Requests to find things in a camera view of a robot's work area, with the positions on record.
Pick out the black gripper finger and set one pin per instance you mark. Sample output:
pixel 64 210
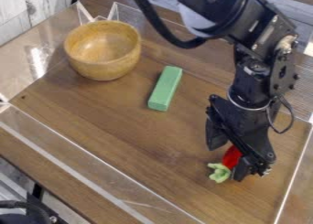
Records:
pixel 215 136
pixel 244 168

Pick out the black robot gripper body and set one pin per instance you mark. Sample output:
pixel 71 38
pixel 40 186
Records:
pixel 246 129

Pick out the red plush strawberry toy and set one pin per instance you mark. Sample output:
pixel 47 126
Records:
pixel 222 169

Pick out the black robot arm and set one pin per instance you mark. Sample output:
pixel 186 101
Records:
pixel 264 37

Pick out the green rectangular block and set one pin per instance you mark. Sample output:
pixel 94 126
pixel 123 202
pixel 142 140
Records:
pixel 165 88

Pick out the wooden bowl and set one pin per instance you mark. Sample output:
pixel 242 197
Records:
pixel 103 49

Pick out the clear acrylic tray enclosure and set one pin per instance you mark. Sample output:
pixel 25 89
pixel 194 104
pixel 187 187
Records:
pixel 102 119

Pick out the black clamp mount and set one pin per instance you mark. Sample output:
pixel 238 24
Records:
pixel 39 210

